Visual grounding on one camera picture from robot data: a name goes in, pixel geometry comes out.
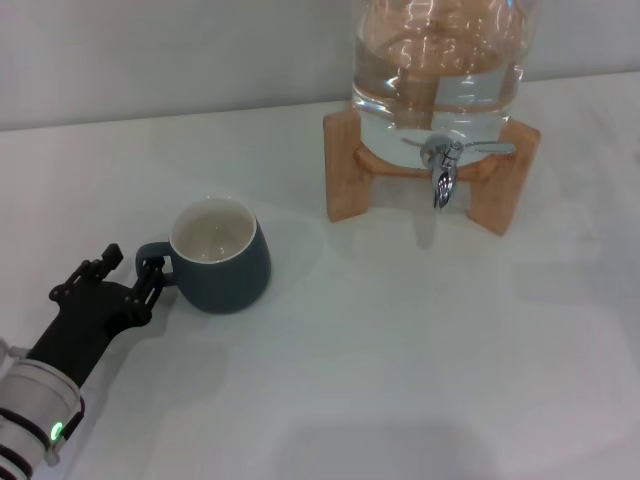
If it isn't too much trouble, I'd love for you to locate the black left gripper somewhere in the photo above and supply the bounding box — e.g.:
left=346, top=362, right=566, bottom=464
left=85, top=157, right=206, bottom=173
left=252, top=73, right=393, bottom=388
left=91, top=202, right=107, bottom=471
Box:
left=27, top=242, right=170, bottom=389

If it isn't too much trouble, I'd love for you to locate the chrome faucet with lever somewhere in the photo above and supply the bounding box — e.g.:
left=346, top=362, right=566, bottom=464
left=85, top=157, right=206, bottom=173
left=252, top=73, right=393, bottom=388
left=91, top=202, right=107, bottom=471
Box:
left=402, top=133, right=517, bottom=213

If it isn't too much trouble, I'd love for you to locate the wooden jar stand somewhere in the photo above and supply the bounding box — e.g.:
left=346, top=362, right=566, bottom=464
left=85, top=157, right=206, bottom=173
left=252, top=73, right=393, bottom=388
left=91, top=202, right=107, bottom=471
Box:
left=323, top=109, right=542, bottom=236

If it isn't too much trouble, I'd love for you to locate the glass water jar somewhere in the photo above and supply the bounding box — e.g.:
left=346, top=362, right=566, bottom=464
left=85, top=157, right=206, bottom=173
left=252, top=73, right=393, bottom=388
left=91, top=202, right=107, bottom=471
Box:
left=351, top=0, right=526, bottom=169

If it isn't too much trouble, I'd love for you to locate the black arm connector cable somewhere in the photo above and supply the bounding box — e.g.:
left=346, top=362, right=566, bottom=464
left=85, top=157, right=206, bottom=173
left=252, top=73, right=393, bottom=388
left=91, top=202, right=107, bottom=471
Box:
left=62, top=397, right=87, bottom=444

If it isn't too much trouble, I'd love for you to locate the dark cup with white inside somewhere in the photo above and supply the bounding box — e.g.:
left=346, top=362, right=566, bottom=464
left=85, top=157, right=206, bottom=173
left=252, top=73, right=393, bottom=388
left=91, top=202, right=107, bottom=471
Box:
left=134, top=196, right=273, bottom=316

